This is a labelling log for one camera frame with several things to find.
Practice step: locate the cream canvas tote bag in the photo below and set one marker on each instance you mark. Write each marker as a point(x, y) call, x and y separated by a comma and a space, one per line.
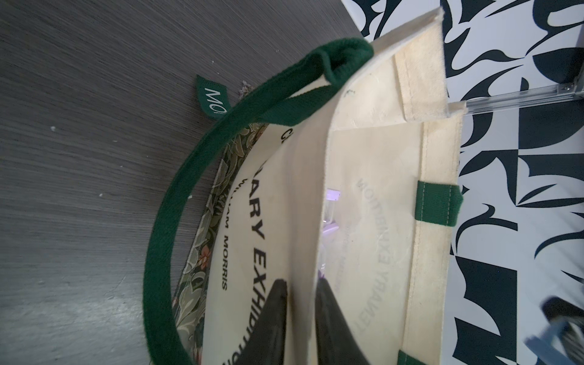
point(353, 179)

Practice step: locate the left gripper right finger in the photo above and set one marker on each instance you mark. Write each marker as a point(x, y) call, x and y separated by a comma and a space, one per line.
point(335, 342)

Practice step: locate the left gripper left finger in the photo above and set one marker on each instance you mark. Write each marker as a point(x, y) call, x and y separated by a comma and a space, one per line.
point(267, 342)

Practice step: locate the light blue hourglass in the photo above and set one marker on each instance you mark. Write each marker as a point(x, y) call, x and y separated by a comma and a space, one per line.
point(559, 343)

